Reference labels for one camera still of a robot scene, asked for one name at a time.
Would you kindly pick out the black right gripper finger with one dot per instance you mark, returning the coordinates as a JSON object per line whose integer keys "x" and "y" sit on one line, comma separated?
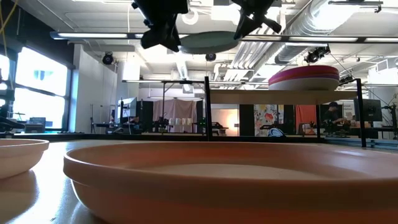
{"x": 244, "y": 28}
{"x": 270, "y": 25}

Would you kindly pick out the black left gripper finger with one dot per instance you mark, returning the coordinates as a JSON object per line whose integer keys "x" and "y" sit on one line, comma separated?
{"x": 154, "y": 39}
{"x": 172, "y": 37}

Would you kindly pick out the teal grey plate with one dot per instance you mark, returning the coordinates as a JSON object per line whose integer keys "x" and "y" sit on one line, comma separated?
{"x": 208, "y": 43}

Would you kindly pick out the magenta plate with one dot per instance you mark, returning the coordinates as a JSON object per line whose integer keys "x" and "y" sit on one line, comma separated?
{"x": 304, "y": 69}

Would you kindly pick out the purple plate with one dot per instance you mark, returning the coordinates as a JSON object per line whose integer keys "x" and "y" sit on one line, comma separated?
{"x": 304, "y": 78}

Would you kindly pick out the white plate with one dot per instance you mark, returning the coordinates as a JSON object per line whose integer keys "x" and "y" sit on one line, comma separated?
{"x": 304, "y": 85}

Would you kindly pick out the pale peach plate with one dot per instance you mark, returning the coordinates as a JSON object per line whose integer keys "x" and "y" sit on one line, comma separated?
{"x": 18, "y": 155}

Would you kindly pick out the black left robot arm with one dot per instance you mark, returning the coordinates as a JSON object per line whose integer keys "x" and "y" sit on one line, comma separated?
{"x": 9, "y": 124}

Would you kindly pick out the black ceiling spotlight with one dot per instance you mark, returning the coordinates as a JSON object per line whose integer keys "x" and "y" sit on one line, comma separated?
{"x": 107, "y": 58}
{"x": 210, "y": 57}

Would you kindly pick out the long ceiling light bar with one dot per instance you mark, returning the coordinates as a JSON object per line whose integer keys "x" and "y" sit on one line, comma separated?
{"x": 93, "y": 35}

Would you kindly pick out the beige curtain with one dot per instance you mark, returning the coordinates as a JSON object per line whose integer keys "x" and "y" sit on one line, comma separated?
{"x": 177, "y": 109}

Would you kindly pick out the floral poster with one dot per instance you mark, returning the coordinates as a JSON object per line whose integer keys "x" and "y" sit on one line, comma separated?
{"x": 265, "y": 118}

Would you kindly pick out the orange panel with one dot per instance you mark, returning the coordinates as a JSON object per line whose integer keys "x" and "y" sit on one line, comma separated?
{"x": 304, "y": 116}

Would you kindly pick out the blue white round object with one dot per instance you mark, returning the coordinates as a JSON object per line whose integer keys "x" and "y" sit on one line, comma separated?
{"x": 275, "y": 132}

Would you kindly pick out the person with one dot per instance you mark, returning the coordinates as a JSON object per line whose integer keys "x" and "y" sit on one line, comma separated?
{"x": 332, "y": 115}

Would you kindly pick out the large bright window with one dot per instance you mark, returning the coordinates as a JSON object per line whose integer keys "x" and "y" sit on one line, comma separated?
{"x": 40, "y": 93}

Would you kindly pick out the black computer monitor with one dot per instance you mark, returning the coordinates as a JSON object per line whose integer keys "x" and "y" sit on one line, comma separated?
{"x": 371, "y": 110}

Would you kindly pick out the salmon tan plate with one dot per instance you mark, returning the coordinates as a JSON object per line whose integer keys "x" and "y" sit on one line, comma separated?
{"x": 217, "y": 193}

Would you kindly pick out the silver air duct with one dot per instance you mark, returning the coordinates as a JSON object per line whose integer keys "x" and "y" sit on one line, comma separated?
{"x": 311, "y": 18}

